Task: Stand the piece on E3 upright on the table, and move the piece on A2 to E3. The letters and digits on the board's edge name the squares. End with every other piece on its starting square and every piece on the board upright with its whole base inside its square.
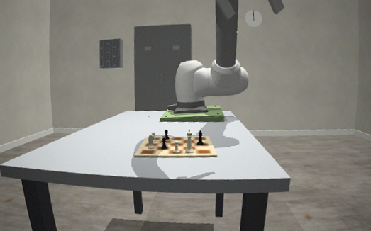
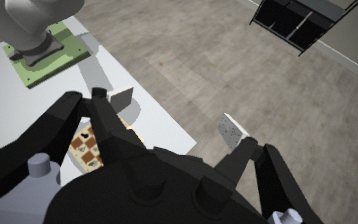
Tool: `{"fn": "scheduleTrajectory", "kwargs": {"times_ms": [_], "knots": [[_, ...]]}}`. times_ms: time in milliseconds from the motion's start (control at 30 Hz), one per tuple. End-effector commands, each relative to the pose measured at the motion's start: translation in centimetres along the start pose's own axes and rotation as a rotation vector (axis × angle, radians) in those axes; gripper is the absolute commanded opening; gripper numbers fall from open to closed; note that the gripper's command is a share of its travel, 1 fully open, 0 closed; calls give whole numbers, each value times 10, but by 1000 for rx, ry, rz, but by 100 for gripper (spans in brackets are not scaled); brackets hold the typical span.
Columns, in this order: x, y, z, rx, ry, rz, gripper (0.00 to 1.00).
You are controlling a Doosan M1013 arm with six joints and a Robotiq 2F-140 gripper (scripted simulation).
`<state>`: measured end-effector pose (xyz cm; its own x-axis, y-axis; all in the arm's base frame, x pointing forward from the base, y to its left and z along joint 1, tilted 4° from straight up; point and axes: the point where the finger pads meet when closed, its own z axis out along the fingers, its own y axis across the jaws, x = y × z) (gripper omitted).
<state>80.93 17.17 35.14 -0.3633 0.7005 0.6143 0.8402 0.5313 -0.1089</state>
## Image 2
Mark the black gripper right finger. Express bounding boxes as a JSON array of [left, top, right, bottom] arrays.
[[195, 113, 324, 224]]

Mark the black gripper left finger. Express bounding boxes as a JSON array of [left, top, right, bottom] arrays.
[[0, 85, 168, 224]]

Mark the wooden chessboard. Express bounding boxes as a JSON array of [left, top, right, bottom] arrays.
[[69, 114, 132, 173]]

